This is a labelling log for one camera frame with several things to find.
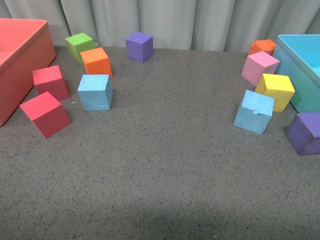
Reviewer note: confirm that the light blue block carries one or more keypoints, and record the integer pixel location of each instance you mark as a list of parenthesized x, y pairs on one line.
[(95, 92)]

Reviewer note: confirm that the light blue block notched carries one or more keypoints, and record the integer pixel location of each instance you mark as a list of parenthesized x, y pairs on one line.
[(254, 112)]

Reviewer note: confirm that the purple foam block back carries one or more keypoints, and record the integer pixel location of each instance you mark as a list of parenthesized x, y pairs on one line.
[(139, 46)]

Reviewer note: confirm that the purple foam block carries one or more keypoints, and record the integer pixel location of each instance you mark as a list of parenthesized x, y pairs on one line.
[(304, 133), (139, 46)]

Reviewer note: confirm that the orange foam block left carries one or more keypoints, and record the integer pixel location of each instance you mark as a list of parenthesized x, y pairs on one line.
[(96, 62)]

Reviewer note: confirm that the orange foam block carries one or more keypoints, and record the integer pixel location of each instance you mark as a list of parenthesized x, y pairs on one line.
[(263, 45), (96, 62)]

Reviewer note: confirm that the green foam block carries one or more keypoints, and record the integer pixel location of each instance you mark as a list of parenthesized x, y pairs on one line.
[(79, 43)]

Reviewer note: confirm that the red foam block front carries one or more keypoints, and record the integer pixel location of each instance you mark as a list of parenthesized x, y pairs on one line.
[(46, 113)]

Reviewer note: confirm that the red foam block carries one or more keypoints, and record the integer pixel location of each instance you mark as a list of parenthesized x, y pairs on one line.
[(50, 79), (46, 113)]

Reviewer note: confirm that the pink foam block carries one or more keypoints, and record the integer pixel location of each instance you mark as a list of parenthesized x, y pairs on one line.
[(257, 64)]

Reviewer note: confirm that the white curtain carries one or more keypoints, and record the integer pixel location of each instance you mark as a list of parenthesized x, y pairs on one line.
[(208, 25)]

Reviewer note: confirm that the red foam block rear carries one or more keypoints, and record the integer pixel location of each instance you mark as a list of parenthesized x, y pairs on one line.
[(50, 79)]

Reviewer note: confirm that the yellow foam block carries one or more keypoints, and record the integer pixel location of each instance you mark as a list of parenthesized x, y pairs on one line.
[(278, 87)]

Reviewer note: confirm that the orange foam block right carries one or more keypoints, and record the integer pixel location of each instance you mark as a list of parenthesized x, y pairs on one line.
[(263, 45)]

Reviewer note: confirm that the purple foam block right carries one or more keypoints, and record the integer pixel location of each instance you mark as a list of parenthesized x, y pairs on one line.
[(304, 133)]

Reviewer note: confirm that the light blue plastic bin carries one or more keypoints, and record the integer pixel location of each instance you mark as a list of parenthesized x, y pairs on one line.
[(299, 56)]

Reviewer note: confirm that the red plastic bin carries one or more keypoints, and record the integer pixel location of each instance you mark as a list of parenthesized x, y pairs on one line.
[(25, 45)]

